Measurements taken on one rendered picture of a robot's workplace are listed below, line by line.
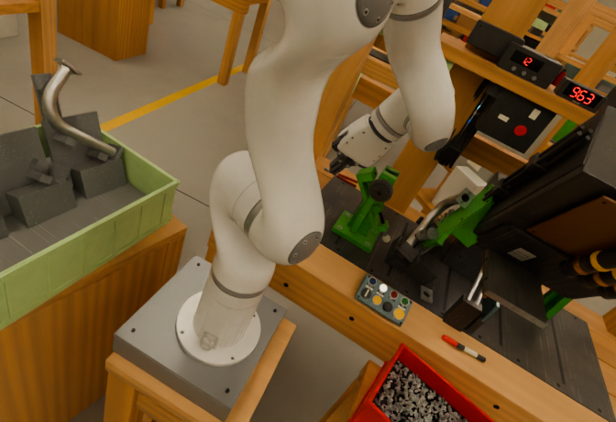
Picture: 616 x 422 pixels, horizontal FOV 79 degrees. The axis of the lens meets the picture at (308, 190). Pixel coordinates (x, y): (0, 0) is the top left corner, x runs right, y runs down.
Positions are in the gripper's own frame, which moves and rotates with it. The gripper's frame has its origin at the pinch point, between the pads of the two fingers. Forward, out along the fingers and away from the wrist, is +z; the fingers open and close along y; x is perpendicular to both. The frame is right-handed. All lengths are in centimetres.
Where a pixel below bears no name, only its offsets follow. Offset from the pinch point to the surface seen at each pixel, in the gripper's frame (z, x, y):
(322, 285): 29.6, 13.4, -20.1
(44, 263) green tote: 42, 30, 45
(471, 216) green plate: -8.0, -3.4, -43.0
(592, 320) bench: 0, -4, -130
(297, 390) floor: 108, 18, -68
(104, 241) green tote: 47, 17, 37
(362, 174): 10.9, -17.9, -18.9
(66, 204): 54, 7, 50
